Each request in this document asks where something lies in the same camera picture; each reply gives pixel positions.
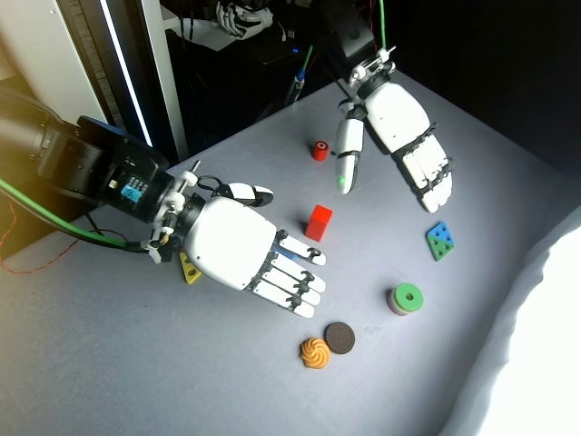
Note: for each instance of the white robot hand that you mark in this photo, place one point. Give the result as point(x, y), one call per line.
point(227, 240)
point(395, 113)

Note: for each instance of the orange swirl cookie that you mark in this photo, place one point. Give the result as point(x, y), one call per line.
point(314, 353)

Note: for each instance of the blue green holed block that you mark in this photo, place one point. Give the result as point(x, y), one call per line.
point(439, 243)

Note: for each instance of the white robot body column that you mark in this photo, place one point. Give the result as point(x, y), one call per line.
point(45, 45)

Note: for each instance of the red yellow holed triangle block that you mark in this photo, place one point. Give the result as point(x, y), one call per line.
point(190, 272)

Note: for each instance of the brown chocolate cookie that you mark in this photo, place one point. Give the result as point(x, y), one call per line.
point(339, 338)

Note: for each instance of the red rectangular block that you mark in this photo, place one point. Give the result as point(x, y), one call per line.
point(318, 224)

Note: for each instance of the spare white robot hand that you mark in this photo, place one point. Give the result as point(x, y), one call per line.
point(240, 20)

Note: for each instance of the small red cylinder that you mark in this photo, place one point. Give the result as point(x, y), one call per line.
point(319, 153)

